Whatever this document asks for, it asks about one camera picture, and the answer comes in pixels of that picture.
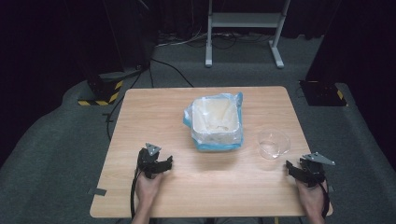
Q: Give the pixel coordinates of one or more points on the white metal stand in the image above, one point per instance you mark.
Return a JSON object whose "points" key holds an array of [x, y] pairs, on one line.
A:
{"points": [[246, 20]]}

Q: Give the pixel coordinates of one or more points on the person's right hand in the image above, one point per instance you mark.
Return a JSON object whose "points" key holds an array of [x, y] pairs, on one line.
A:
{"points": [[309, 199]]}

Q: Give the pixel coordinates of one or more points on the grey tape strip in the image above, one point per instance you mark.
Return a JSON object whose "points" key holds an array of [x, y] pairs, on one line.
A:
{"points": [[97, 192]]}

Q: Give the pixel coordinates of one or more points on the clear plastic cup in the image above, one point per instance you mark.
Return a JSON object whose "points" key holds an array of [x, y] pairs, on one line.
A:
{"points": [[274, 144]]}

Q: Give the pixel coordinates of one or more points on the black base with hazard stripes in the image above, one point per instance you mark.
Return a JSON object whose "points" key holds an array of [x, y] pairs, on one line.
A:
{"points": [[104, 90]]}

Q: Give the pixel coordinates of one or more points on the small grey tape piece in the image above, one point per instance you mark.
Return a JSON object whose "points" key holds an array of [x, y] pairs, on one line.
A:
{"points": [[331, 188]]}

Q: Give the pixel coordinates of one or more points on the person's left hand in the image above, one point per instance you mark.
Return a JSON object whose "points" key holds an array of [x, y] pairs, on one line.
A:
{"points": [[148, 188]]}

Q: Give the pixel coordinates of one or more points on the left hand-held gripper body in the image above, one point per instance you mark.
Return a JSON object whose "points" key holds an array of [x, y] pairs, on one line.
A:
{"points": [[148, 161]]}

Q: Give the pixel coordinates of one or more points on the white square bin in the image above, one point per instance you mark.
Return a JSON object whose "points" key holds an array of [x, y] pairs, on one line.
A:
{"points": [[214, 116]]}

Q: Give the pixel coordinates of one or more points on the black base with yellow mark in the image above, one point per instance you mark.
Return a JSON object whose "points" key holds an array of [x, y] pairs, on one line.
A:
{"points": [[322, 93]]}

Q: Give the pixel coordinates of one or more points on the white bin with blue bag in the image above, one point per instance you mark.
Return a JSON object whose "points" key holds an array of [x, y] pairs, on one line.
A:
{"points": [[218, 146]]}

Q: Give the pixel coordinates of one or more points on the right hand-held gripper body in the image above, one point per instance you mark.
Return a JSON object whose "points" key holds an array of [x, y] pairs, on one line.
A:
{"points": [[314, 171]]}

